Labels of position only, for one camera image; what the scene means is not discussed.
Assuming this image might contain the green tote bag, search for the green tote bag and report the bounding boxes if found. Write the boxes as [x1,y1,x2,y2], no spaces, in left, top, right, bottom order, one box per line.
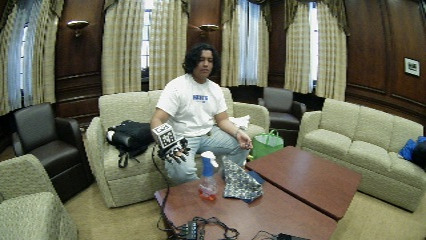
[249,128,286,161]

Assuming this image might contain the white marker cube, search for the white marker cube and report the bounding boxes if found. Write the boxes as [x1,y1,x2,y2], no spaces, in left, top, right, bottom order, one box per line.
[150,122,180,150]

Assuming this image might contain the white crumpled cloth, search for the white crumpled cloth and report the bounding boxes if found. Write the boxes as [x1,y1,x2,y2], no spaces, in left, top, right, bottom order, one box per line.
[228,114,253,131]

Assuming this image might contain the dark blue flat item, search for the dark blue flat item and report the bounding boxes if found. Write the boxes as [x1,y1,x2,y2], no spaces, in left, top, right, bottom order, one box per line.
[245,170,266,186]

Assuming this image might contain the clear spray bottle blue nozzle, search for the clear spray bottle blue nozzle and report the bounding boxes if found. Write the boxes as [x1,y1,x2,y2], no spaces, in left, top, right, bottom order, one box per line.
[197,150,220,202]

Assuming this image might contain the patterned blue white cloth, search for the patterned blue white cloth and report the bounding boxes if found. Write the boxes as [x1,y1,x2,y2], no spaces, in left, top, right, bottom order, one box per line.
[221,156,265,204]

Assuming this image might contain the black backpack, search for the black backpack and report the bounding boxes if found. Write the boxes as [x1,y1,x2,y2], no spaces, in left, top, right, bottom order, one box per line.
[105,119,157,169]

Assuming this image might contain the black leather armchair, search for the black leather armchair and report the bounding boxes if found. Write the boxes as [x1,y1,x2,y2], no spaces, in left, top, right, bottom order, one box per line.
[11,102,96,203]
[257,86,307,147]

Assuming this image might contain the beige two-seat sofa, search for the beige two-seat sofa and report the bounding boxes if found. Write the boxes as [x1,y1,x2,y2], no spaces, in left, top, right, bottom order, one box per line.
[82,86,271,210]

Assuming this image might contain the the person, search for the the person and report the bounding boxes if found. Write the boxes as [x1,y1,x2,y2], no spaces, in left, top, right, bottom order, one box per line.
[149,43,256,186]

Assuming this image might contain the beige three-seat sofa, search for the beige three-seat sofa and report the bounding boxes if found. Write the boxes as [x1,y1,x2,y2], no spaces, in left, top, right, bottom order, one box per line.
[295,97,426,213]

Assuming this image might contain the black flat device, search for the black flat device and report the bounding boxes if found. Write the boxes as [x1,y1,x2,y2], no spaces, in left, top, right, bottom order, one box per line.
[250,229,313,240]

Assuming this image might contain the beige checked window curtains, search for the beige checked window curtains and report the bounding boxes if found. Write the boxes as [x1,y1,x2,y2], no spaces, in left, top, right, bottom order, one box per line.
[220,0,271,89]
[0,0,66,116]
[101,0,190,96]
[282,0,349,102]

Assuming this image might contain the blue cushion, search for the blue cushion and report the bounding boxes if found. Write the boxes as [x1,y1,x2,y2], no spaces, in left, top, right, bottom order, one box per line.
[397,135,426,163]

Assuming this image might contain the beige armchair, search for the beige armchair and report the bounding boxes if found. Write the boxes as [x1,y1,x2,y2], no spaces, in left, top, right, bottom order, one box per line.
[0,153,80,240]

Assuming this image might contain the black bag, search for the black bag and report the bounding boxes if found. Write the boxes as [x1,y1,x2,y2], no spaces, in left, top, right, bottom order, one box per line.
[411,141,426,171]

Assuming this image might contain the black glove cable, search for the black glove cable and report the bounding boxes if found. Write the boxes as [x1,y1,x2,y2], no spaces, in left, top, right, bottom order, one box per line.
[150,145,176,233]

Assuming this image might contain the black cable hub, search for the black cable hub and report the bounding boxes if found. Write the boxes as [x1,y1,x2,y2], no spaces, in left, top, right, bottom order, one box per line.
[185,221,200,240]

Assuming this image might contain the tangled black cables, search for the tangled black cables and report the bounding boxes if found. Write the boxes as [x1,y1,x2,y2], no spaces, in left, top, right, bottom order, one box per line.
[156,216,241,240]

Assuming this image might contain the brass wall sconce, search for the brass wall sconce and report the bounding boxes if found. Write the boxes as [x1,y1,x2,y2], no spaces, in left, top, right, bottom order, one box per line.
[197,23,221,39]
[65,19,90,38]

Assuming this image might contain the framed wall picture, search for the framed wall picture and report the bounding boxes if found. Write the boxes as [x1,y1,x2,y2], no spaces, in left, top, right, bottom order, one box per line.
[402,56,422,78]

